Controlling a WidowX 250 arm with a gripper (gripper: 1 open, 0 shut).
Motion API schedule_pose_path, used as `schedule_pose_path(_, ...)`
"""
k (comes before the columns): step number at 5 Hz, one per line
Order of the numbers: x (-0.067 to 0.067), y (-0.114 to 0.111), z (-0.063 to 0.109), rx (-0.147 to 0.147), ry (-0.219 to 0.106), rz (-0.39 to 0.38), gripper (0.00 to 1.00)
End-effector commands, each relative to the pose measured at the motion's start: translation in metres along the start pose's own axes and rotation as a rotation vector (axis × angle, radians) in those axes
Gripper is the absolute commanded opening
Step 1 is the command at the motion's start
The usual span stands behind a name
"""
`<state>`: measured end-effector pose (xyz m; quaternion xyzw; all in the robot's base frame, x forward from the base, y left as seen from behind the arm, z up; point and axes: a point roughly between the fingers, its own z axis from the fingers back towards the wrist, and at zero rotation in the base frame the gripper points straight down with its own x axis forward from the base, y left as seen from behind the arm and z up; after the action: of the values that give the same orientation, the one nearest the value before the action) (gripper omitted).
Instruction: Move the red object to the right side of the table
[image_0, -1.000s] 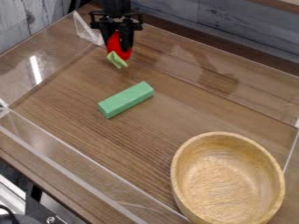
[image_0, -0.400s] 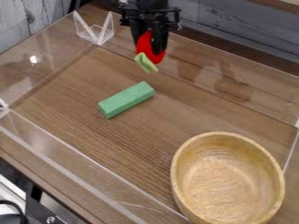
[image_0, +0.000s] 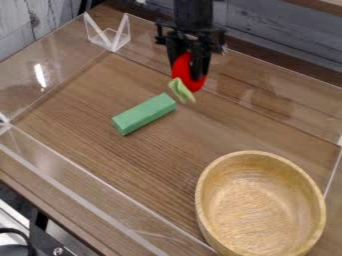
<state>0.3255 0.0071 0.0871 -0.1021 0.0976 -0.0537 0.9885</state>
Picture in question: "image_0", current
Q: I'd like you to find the red plush radish toy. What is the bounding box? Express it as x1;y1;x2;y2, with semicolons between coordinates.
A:
168;52;205;103

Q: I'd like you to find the black cable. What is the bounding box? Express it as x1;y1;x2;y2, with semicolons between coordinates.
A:
0;227;37;256

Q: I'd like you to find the wooden bowl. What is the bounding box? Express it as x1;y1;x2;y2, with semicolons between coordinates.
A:
195;150;326;256

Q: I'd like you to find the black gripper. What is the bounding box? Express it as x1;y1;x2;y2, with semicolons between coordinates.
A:
155;0;225;81

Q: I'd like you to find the black table leg bracket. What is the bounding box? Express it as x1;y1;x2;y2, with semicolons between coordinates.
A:
29;209;76;256

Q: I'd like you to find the green rectangular block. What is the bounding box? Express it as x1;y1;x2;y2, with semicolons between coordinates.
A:
112;93;176;136

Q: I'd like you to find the clear acrylic tray wall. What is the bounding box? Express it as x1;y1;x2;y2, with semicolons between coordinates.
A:
0;7;342;256

